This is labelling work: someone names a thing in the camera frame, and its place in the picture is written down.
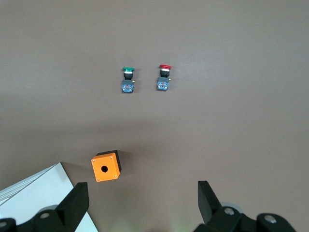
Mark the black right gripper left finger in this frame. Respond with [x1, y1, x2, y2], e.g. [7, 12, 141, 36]
[0, 181, 89, 232]

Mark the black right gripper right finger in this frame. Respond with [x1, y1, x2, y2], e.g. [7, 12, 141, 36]
[193, 180, 297, 232]

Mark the red mushroom push button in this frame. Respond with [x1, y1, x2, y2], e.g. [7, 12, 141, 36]
[156, 64, 172, 92]

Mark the white drawer cabinet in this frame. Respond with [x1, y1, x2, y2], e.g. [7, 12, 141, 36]
[0, 162, 98, 232]

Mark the green mushroom push button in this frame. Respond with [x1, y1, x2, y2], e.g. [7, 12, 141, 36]
[120, 67, 135, 94]

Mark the orange button enclosure box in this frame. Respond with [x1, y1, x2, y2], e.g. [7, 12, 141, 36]
[91, 150, 123, 183]

